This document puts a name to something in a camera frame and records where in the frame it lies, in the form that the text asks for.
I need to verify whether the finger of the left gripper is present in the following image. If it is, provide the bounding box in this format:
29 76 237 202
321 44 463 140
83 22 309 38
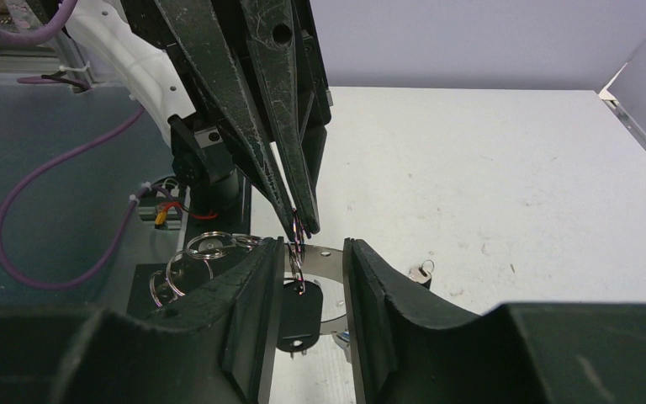
155 1 295 235
241 1 320 234

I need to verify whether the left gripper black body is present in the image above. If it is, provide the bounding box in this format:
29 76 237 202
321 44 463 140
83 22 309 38
116 0 333 191

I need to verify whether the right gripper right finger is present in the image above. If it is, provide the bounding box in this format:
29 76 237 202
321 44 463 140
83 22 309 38
342 239 646 403

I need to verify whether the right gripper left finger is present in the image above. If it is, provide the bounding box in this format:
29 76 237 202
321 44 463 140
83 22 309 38
0 237 286 404

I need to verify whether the key with black tag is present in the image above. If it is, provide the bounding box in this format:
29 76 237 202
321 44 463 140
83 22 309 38
408 259 435 290
277 280 324 354

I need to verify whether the large perforated metal keyring disc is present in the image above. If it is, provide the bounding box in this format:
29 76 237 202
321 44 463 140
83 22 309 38
149 231 352 364

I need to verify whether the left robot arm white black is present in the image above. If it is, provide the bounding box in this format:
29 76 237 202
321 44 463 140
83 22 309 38
66 1 332 235

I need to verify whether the aluminium rail right edge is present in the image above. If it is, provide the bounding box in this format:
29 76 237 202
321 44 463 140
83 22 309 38
600 92 646 188

